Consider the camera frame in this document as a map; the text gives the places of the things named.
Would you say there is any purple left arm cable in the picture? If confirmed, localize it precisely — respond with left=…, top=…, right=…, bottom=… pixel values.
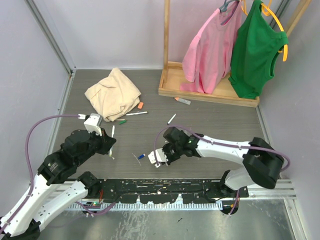
left=0, top=114, right=86, bottom=233

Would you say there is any dark green pen cap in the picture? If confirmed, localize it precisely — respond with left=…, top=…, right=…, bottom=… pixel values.
left=119, top=120, right=127, bottom=125

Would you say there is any white marker blue end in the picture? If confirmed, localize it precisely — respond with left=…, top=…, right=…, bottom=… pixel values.
left=167, top=113, right=177, bottom=125

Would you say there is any grey highlighter orange tip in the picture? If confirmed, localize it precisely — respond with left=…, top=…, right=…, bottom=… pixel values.
left=174, top=97, right=191, bottom=105

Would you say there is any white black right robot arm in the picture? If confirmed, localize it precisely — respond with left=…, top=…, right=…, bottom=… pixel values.
left=160, top=126, right=284, bottom=197

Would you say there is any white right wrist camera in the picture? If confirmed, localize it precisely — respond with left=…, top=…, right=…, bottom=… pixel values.
left=148, top=148, right=168, bottom=168

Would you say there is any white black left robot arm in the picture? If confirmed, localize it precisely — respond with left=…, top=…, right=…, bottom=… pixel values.
left=0, top=130, right=117, bottom=240

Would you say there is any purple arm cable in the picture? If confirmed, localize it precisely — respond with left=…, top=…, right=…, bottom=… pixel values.
left=153, top=125, right=292, bottom=216
left=0, top=114, right=86, bottom=233

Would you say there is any small blue pen cap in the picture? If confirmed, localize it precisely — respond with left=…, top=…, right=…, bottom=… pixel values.
left=137, top=154, right=146, bottom=160

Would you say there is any aluminium frame rail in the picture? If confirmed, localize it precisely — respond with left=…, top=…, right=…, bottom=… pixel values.
left=23, top=0, right=77, bottom=76

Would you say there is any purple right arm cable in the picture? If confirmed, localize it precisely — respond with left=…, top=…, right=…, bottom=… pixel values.
left=153, top=125, right=292, bottom=216

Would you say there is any beige cloth bag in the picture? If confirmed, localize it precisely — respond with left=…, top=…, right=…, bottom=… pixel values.
left=84, top=68, right=141, bottom=122

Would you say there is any white marker dark green end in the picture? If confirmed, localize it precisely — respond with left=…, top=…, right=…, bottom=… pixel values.
left=125, top=111, right=148, bottom=116

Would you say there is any yellow clothes hanger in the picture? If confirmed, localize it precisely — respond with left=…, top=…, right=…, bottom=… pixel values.
left=241, top=0, right=289, bottom=62

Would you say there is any grey clothes hanger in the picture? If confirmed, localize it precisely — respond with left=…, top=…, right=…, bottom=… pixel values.
left=219, top=0, right=240, bottom=13

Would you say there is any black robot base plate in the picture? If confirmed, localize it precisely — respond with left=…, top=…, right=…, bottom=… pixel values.
left=84, top=179, right=236, bottom=204

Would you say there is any green tank top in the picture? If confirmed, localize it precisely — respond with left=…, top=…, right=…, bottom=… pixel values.
left=228, top=0, right=289, bottom=99

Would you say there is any wooden clothes rack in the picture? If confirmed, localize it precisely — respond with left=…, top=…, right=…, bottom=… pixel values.
left=158, top=0, right=310, bottom=107

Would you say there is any orange highlighter cap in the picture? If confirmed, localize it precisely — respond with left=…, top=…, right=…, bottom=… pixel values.
left=137, top=102, right=144, bottom=110

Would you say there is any pink t-shirt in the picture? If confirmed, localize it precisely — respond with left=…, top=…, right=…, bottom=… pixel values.
left=179, top=2, right=242, bottom=94

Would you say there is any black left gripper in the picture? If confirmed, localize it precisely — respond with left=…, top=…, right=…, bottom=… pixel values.
left=76, top=126, right=116, bottom=166

